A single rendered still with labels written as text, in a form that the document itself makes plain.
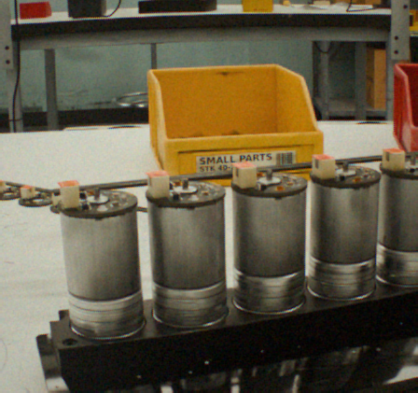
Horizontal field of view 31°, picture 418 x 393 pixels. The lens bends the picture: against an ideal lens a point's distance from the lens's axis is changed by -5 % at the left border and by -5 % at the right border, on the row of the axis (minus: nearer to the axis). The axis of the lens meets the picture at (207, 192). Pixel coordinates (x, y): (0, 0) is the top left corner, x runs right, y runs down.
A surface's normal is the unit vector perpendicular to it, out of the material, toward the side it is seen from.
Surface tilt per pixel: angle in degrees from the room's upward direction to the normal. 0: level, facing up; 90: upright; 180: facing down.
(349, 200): 90
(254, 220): 90
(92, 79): 90
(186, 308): 90
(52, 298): 0
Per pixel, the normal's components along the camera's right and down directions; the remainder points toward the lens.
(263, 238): -0.26, 0.27
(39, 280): -0.03, -0.96
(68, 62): -0.01, 0.28
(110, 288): 0.26, 0.26
